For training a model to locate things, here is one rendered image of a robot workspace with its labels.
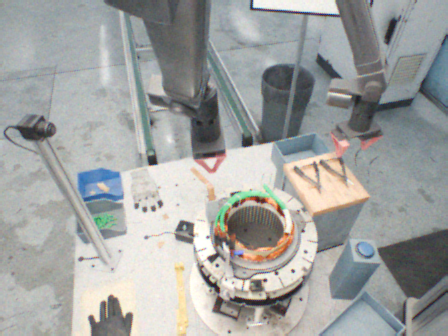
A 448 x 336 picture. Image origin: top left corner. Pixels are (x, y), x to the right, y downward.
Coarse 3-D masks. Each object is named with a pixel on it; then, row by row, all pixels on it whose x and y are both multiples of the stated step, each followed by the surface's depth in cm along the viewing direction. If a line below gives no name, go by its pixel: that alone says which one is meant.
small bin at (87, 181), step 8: (96, 168) 133; (104, 168) 133; (80, 176) 132; (88, 176) 134; (96, 176) 135; (104, 176) 136; (112, 176) 137; (120, 176) 135; (80, 184) 130; (88, 184) 136; (96, 184) 136; (104, 184) 136; (112, 184) 136; (120, 184) 136; (80, 192) 127; (88, 192) 133; (96, 192) 133; (104, 192) 124; (112, 192) 133; (120, 192) 133; (88, 200) 125
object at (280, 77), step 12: (264, 72) 239; (276, 72) 249; (288, 72) 250; (300, 72) 246; (264, 84) 230; (276, 84) 255; (288, 84) 256; (300, 84) 250; (312, 84) 228; (264, 96) 237; (276, 96) 227; (288, 96) 224; (300, 96) 225; (300, 108) 235
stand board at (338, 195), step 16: (304, 160) 106; (288, 176) 104; (320, 176) 102; (336, 176) 102; (352, 176) 102; (304, 192) 97; (320, 192) 97; (336, 192) 97; (352, 192) 97; (320, 208) 93; (336, 208) 95
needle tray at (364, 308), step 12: (360, 300) 79; (372, 300) 77; (348, 312) 78; (360, 312) 78; (372, 312) 78; (384, 312) 75; (336, 324) 76; (348, 324) 76; (360, 324) 76; (372, 324) 76; (384, 324) 76; (396, 324) 73
